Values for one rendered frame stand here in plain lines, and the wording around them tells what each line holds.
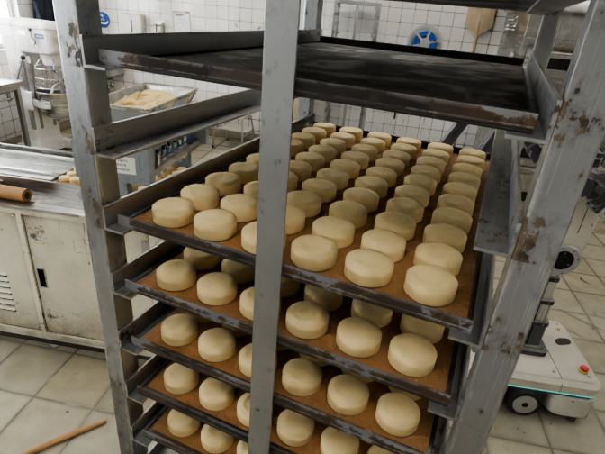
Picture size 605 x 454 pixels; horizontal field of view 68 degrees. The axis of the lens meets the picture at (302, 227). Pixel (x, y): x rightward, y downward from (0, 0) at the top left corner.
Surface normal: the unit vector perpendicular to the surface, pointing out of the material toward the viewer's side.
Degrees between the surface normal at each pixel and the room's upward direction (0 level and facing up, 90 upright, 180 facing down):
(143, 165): 90
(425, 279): 0
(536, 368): 0
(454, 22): 90
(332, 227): 0
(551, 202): 90
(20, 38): 90
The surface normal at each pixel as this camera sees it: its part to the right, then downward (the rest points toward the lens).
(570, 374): 0.08, -0.89
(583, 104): -0.40, 0.38
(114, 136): 0.91, 0.24
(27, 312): -0.16, 0.43
